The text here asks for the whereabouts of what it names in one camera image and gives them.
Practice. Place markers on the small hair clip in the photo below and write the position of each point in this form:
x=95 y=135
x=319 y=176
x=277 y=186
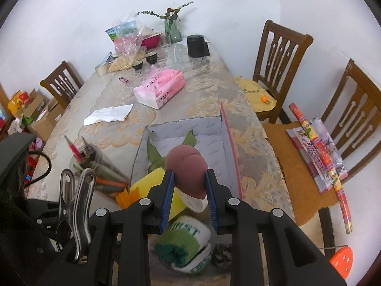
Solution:
x=123 y=79

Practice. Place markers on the yellow bag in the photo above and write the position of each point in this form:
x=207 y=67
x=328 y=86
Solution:
x=253 y=92

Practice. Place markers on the clear tape roll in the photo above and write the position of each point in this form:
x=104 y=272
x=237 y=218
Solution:
x=101 y=69

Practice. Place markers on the green and white wristband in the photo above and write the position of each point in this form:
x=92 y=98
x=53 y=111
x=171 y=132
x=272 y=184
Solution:
x=184 y=235
x=201 y=263

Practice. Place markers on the pink foam ball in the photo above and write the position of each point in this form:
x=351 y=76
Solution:
x=187 y=166

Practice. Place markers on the red bowl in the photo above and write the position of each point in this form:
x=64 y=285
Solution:
x=151 y=41

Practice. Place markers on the green fabric leaves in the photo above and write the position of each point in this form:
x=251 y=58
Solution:
x=156 y=155

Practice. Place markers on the small orange ball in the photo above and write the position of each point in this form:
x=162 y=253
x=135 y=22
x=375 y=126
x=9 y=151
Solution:
x=263 y=98

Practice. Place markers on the glass jar of pencils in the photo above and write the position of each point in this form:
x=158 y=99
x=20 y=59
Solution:
x=89 y=161

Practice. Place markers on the small dark tea cup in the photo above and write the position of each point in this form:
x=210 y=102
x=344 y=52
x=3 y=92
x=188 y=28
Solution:
x=137 y=65
x=151 y=58

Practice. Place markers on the brown seat cushion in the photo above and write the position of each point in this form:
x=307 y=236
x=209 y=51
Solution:
x=285 y=172

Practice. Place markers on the clear glass jar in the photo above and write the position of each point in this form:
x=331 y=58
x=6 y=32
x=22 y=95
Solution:
x=110 y=172

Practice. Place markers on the clear plastic bag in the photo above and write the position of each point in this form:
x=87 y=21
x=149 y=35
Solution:
x=128 y=25

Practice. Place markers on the bag of beige beans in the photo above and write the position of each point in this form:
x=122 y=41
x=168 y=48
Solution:
x=125 y=62

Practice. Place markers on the white paper receipt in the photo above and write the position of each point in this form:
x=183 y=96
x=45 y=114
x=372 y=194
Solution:
x=107 y=114

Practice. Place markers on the black lidded mug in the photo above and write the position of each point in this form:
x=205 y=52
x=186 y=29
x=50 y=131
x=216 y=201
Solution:
x=196 y=46

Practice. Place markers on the red cardboard box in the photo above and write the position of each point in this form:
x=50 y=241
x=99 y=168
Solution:
x=208 y=143

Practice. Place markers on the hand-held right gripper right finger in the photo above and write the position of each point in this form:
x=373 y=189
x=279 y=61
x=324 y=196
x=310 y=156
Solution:
x=212 y=201

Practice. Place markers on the orange knitted toy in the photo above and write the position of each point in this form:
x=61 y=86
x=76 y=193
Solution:
x=123 y=198

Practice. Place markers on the brown cardboard box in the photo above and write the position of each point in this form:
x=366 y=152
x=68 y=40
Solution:
x=44 y=119

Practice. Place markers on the white cloth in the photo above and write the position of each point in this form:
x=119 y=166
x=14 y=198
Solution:
x=196 y=204

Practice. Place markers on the yellow sponge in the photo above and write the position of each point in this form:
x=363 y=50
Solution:
x=145 y=184

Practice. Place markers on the clear drinking glass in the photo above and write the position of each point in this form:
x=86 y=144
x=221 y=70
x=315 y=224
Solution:
x=166 y=41

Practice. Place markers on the green vase with dried flowers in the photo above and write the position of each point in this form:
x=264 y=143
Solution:
x=173 y=29

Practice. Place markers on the orange stool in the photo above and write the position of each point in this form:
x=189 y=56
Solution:
x=342 y=260

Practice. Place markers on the brown knitted sock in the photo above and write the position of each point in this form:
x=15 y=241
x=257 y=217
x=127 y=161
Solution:
x=222 y=254

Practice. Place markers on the pile of colourful packages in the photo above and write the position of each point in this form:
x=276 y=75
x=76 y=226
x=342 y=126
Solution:
x=15 y=107

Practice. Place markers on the colourful printed packet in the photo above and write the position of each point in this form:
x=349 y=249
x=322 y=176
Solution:
x=112 y=33

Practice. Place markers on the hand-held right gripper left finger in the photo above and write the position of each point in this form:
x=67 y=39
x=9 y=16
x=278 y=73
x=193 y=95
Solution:
x=166 y=201

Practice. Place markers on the red patterned wrapping paper roll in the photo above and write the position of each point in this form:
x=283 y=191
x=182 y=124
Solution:
x=324 y=161

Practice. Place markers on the pink tissue pack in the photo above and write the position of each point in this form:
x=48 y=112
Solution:
x=160 y=88

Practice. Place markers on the clear printed plastic packet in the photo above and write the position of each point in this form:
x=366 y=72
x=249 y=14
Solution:
x=335 y=152

